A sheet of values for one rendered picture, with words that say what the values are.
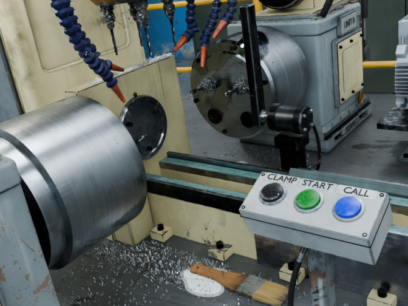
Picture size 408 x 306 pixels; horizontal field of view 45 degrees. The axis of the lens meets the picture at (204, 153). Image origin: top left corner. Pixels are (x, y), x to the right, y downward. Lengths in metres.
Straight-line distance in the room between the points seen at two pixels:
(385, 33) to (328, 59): 2.73
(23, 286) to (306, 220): 0.38
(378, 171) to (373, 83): 2.92
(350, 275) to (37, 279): 0.49
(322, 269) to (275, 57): 0.63
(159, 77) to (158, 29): 5.97
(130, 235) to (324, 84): 0.64
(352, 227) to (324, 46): 0.82
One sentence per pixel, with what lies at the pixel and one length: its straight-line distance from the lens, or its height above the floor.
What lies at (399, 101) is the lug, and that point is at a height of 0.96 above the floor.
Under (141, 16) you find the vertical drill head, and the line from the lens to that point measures 0.96.
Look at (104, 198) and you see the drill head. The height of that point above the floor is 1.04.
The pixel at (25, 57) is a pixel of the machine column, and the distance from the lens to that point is 1.08.
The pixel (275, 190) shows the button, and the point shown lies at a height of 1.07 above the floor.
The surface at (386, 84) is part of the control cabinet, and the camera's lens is 4.18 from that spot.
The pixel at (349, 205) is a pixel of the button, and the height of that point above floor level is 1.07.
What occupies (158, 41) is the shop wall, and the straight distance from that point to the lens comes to 7.16.
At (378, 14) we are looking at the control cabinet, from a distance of 4.07.
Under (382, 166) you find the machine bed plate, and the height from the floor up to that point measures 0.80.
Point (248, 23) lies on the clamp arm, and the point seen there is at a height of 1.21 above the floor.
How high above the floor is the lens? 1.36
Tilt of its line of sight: 22 degrees down
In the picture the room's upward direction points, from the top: 9 degrees counter-clockwise
